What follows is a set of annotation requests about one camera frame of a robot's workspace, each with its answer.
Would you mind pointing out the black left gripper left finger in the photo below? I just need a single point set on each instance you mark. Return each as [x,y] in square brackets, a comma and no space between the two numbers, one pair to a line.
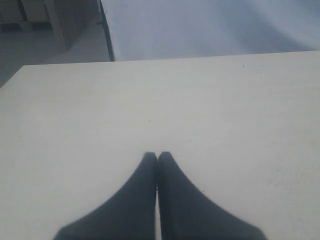
[128,215]

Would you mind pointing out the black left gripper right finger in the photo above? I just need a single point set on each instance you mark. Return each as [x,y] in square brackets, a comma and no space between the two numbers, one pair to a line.
[187,214]

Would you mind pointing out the white backdrop cloth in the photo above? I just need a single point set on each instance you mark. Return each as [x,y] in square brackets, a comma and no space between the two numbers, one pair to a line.
[172,29]

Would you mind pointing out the black backdrop stand pole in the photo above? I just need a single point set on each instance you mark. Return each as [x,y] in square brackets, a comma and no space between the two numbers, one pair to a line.
[106,30]

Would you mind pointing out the wooden furniture in background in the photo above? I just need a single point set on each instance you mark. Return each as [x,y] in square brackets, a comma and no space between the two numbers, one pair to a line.
[27,13]

